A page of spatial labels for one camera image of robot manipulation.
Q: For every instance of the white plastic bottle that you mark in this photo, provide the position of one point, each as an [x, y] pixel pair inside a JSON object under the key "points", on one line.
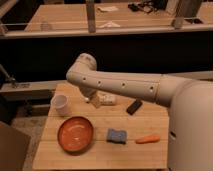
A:
{"points": [[105, 99]]}

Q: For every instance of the clear plastic cup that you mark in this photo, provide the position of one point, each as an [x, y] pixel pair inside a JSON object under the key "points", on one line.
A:
{"points": [[45, 26]]}

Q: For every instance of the grey metal post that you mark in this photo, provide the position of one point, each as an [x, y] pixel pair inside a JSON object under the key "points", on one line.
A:
{"points": [[90, 9], [187, 11]]}

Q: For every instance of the white paper sheet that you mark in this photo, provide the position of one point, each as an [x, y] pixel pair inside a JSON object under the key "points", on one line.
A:
{"points": [[108, 9]]}

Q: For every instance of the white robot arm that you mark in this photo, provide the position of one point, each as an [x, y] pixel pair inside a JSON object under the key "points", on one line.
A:
{"points": [[190, 104]]}

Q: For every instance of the black rectangular block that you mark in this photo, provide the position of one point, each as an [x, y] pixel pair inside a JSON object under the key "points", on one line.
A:
{"points": [[131, 109]]}

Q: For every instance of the white ceramic cup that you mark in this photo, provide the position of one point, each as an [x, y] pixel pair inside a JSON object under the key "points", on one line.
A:
{"points": [[60, 104]]}

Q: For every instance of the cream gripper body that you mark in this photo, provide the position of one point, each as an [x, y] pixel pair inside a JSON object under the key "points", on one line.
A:
{"points": [[95, 101]]}

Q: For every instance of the orange bowl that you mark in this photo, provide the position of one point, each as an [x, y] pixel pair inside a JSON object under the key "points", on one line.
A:
{"points": [[75, 134]]}

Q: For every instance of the orange carrot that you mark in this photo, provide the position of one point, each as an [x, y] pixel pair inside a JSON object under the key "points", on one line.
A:
{"points": [[148, 139]]}

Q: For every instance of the grey metal post right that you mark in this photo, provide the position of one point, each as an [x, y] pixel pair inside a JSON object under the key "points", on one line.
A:
{"points": [[187, 11]]}

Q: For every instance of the blue sponge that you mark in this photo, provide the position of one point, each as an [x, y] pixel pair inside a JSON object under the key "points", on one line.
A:
{"points": [[116, 136]]}

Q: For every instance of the white crumpled paper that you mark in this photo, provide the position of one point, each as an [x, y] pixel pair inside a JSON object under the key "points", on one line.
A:
{"points": [[110, 24]]}

